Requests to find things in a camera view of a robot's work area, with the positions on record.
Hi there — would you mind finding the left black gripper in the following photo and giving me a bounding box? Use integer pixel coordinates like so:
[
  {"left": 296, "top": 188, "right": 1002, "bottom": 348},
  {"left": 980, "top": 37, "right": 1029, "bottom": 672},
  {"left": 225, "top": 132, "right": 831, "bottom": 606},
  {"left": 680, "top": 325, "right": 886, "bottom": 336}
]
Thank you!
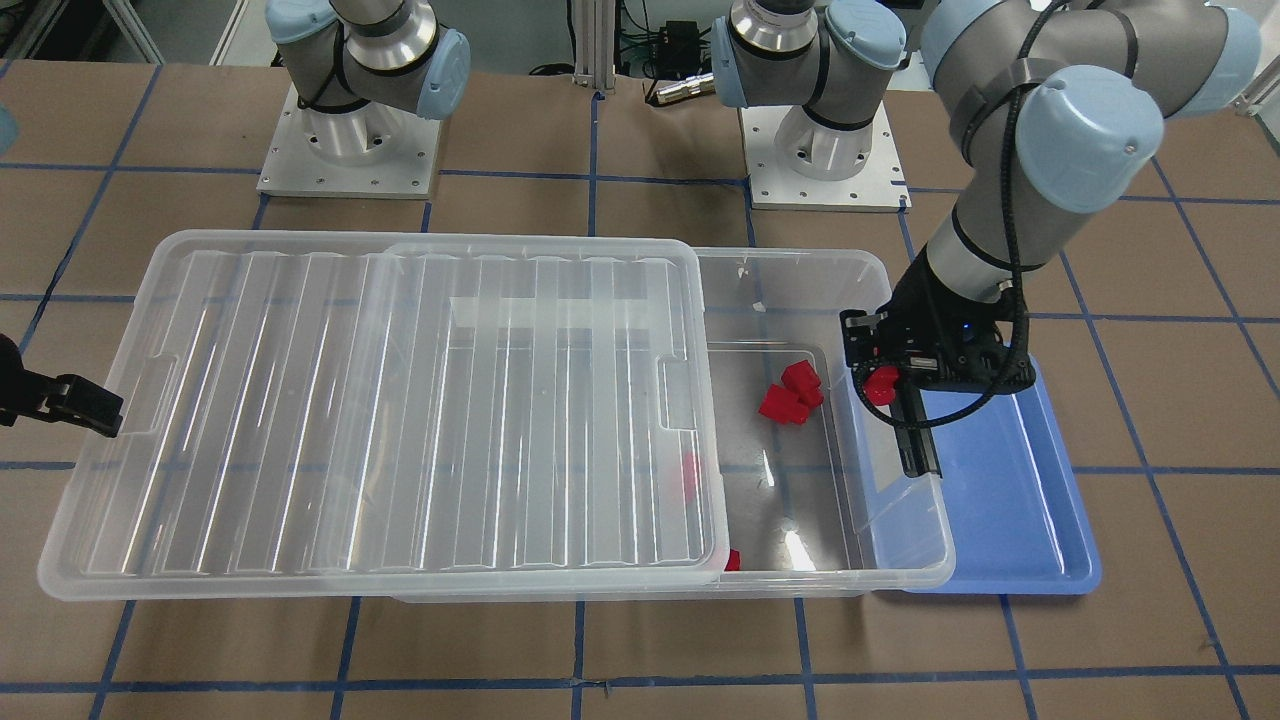
[{"left": 838, "top": 255, "right": 1011, "bottom": 373}]

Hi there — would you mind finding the clear plastic box lid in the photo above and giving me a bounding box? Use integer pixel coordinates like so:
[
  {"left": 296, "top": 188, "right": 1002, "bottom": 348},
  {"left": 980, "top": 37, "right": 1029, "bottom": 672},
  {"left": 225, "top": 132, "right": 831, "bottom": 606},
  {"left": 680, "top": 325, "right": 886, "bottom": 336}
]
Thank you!
[{"left": 37, "top": 231, "right": 730, "bottom": 602}]

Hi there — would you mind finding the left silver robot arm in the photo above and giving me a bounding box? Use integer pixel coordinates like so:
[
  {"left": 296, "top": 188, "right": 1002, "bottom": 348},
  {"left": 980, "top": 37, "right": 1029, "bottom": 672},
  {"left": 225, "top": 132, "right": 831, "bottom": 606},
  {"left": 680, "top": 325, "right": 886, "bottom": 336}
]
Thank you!
[{"left": 710, "top": 1, "right": 1262, "bottom": 395}]

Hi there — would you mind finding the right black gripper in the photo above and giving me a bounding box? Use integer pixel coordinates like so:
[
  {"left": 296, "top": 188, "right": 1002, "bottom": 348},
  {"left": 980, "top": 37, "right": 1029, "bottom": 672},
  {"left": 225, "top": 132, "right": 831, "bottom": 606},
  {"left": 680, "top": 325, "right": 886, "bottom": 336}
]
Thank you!
[{"left": 1, "top": 334, "right": 124, "bottom": 438}]

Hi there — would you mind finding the clear plastic storage box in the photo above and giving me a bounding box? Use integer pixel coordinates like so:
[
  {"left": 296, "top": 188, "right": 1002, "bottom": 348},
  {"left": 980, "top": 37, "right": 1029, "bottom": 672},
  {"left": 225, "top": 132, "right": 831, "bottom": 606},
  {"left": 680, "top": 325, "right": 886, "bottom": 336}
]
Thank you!
[{"left": 390, "top": 246, "right": 957, "bottom": 603}]

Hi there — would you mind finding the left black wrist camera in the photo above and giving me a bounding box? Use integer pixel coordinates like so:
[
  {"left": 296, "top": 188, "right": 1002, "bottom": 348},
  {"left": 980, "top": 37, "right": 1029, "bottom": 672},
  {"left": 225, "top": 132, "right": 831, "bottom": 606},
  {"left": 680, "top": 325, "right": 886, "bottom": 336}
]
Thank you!
[{"left": 908, "top": 327, "right": 1038, "bottom": 395}]

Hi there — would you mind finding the blue plastic tray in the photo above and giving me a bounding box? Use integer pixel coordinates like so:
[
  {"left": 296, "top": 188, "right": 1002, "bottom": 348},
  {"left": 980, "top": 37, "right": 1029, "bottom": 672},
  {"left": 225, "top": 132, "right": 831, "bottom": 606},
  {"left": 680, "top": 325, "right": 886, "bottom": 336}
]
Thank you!
[{"left": 850, "top": 338, "right": 1103, "bottom": 597}]

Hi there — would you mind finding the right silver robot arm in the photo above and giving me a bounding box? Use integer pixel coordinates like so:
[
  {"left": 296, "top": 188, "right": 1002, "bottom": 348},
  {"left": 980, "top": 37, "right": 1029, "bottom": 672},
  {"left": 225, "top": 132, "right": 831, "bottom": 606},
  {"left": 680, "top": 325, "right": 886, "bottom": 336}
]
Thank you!
[{"left": 259, "top": 1, "right": 471, "bottom": 199}]

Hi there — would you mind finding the aluminium frame post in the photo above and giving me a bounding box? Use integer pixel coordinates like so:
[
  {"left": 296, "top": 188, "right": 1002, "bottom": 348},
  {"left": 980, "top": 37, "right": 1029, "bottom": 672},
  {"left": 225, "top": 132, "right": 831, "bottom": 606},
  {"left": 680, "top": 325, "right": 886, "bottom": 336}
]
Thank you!
[{"left": 570, "top": 0, "right": 620, "bottom": 96}]

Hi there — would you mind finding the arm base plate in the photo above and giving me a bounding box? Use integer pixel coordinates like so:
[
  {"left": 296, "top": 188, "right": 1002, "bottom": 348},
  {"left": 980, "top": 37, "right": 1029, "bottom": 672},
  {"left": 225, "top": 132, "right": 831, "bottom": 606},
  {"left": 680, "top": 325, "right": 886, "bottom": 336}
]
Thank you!
[
  {"left": 739, "top": 104, "right": 913, "bottom": 213},
  {"left": 256, "top": 87, "right": 444, "bottom": 201}
]

